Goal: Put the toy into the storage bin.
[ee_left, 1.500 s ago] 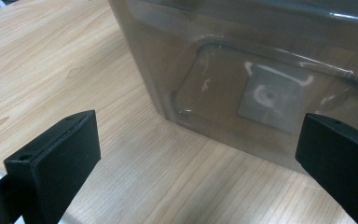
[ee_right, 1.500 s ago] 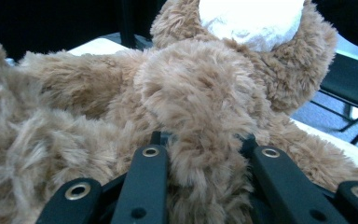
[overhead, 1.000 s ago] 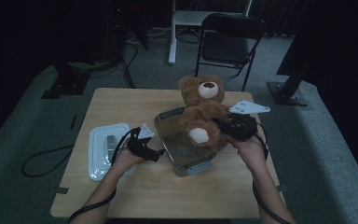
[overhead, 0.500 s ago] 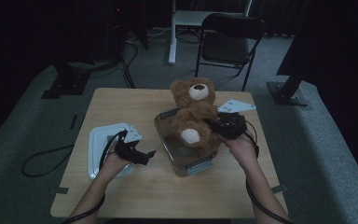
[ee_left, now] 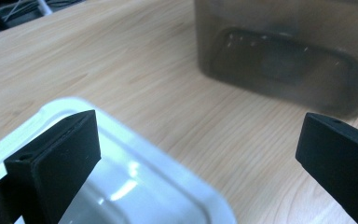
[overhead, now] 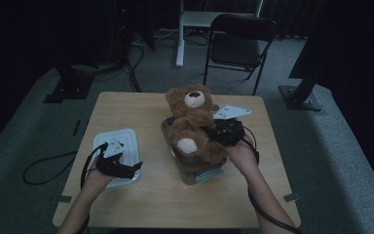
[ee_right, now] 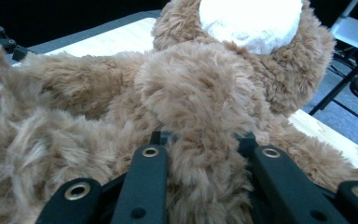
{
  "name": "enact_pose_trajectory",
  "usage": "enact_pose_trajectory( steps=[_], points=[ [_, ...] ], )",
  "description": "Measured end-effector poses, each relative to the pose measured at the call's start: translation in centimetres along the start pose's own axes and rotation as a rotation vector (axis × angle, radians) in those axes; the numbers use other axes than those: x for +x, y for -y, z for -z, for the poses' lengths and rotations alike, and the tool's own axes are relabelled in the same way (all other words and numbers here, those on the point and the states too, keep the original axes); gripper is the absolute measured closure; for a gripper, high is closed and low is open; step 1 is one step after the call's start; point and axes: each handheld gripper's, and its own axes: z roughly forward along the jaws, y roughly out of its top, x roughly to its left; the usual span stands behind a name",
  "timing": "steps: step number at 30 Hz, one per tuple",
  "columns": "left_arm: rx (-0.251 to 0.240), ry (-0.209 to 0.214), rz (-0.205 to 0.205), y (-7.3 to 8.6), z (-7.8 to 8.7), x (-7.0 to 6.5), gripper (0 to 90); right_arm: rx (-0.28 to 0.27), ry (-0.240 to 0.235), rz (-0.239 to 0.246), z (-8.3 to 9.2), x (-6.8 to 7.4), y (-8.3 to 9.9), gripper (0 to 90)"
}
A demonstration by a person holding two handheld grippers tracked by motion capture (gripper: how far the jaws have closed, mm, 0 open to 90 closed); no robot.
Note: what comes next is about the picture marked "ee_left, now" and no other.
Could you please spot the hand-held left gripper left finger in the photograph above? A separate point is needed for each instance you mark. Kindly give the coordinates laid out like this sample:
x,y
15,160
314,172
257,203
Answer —
x,y
59,168

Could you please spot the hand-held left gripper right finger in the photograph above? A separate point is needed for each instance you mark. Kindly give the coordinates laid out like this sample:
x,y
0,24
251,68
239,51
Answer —
x,y
338,158

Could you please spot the white lidded plastic container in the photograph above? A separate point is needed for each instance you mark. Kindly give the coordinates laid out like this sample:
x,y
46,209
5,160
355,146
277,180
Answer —
x,y
143,183

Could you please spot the translucent grey storage box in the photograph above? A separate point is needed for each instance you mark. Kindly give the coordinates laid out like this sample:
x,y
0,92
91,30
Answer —
x,y
286,53

